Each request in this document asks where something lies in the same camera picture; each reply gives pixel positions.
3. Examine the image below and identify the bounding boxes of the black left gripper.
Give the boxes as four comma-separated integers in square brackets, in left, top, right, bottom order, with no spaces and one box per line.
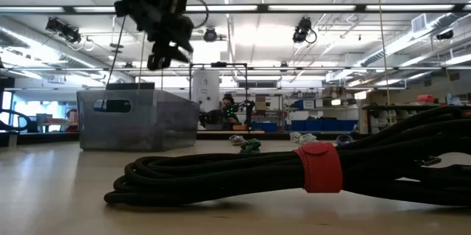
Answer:
[138,6,195,71]

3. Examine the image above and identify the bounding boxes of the translucent grey plastic bin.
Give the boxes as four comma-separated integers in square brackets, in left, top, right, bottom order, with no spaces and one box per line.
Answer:
[76,88,201,152]

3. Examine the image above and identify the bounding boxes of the grey braided cable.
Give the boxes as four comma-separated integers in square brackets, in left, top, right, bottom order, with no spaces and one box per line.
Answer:
[228,134,247,146]

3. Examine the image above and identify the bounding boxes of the green braided cable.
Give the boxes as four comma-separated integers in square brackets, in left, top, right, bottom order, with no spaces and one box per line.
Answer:
[239,138,262,154]

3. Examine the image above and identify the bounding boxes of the black cable with red strap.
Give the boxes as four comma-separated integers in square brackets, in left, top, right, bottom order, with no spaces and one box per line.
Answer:
[104,105,471,207]

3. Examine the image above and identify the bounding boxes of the white braided cable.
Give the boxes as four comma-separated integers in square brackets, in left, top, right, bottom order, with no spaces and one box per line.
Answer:
[289,131,318,144]

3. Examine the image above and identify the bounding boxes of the person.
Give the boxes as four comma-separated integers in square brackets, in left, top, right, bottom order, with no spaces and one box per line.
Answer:
[219,94,240,124]

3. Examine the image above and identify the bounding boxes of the background black robot arms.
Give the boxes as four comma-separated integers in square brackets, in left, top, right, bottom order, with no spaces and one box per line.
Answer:
[198,99,257,130]

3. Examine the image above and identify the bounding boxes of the red storage crate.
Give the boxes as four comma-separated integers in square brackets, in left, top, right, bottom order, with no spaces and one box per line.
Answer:
[65,108,79,133]

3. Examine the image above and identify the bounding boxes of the black background rig frame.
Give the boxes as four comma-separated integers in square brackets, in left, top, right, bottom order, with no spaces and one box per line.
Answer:
[188,61,249,133]

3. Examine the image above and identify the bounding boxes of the black hanging cable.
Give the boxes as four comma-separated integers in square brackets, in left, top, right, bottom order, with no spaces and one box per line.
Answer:
[102,15,127,108]

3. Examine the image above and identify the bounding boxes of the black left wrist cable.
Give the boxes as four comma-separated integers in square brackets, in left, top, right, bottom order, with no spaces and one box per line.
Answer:
[183,0,210,29]

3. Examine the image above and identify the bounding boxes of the overhead light bar frame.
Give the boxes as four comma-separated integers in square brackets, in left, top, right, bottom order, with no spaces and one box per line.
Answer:
[0,3,471,15]

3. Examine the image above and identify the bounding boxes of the black ceiling-mounted camera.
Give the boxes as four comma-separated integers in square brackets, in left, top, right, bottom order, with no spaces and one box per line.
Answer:
[292,16,318,44]
[435,28,455,41]
[45,16,82,45]

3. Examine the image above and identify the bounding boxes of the black aluminium table frame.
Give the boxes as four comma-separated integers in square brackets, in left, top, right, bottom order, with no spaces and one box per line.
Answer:
[16,130,365,146]

